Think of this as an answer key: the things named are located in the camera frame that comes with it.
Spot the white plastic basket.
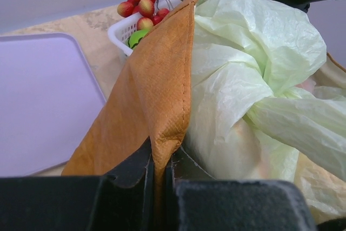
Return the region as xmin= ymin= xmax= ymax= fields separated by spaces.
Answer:
xmin=108 ymin=0 xmax=182 ymax=64

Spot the lavender tray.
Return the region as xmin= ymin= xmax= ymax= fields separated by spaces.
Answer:
xmin=1 ymin=32 xmax=105 ymax=177

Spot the red yellow berry sprig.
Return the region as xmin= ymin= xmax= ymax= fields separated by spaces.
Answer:
xmin=117 ymin=0 xmax=173 ymax=30

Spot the green toy watermelon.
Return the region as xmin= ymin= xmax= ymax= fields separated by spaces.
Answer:
xmin=126 ymin=29 xmax=150 ymax=50

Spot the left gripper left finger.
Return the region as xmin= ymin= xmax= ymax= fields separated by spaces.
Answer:
xmin=1 ymin=140 xmax=154 ymax=230

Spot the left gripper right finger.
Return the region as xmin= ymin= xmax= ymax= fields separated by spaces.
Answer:
xmin=166 ymin=148 xmax=316 ymax=230

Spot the light green plastic bag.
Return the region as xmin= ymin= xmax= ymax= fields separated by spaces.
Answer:
xmin=188 ymin=0 xmax=345 ymax=180

